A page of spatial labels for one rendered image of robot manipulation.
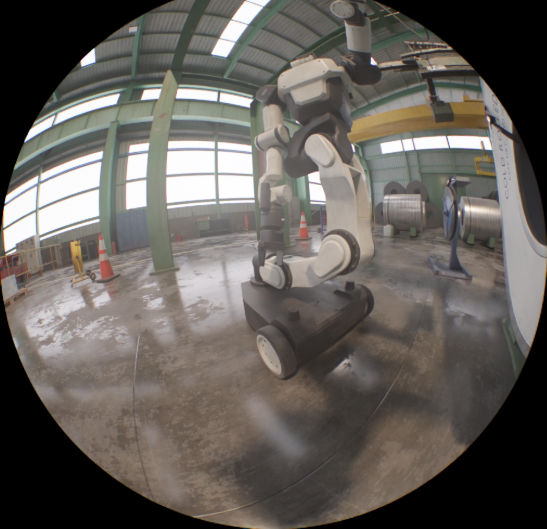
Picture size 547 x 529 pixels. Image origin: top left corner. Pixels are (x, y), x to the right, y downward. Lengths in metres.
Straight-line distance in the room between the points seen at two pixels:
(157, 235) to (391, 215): 5.72
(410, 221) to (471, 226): 2.01
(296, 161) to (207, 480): 1.04
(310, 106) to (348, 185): 0.32
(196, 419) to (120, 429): 0.31
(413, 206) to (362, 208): 4.91
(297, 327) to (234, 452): 0.45
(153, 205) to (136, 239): 6.52
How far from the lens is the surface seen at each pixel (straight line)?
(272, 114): 0.79
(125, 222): 9.13
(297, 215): 11.93
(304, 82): 0.71
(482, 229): 5.65
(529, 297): 0.89
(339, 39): 3.77
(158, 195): 2.56
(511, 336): 1.32
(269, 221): 0.57
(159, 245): 2.51
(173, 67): 4.01
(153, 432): 0.68
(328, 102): 0.64
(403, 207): 5.49
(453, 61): 1.85
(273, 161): 0.67
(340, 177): 0.49
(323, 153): 0.53
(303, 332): 0.55
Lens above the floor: 0.54
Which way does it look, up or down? 12 degrees down
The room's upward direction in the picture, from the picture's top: 4 degrees counter-clockwise
